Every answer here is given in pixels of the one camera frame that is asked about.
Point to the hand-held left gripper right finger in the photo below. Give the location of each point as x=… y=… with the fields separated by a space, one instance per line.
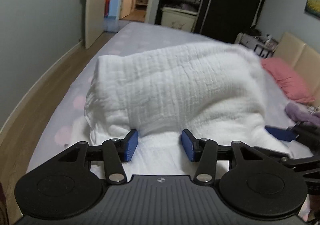
x=187 y=146

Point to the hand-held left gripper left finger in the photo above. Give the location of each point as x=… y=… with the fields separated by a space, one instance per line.
x=131 y=145

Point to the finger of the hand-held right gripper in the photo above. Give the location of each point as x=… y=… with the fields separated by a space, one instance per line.
x=280 y=133
x=300 y=162

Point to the white textured garment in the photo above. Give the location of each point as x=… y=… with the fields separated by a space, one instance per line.
x=175 y=85

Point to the purple fuzzy cloth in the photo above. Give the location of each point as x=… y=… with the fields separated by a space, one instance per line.
x=302 y=112

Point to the pink pillow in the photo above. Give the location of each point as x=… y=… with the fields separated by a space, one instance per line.
x=287 y=77

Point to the beige padded headboard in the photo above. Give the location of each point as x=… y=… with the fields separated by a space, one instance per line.
x=300 y=50

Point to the cluttered nightstand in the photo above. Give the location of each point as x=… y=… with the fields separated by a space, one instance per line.
x=255 y=42

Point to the bed with pink dotted sheet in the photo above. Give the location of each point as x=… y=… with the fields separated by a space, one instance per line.
x=150 y=37

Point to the white drawer chest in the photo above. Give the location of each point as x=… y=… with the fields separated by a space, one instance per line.
x=178 y=19

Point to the red yellow plastic item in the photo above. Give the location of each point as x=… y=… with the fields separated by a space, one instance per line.
x=107 y=6

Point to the black wardrobe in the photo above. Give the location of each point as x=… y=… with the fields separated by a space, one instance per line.
x=230 y=0

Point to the white room door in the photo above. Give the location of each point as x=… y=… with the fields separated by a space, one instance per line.
x=93 y=7

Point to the framed wall picture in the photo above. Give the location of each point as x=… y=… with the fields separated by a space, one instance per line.
x=313 y=2

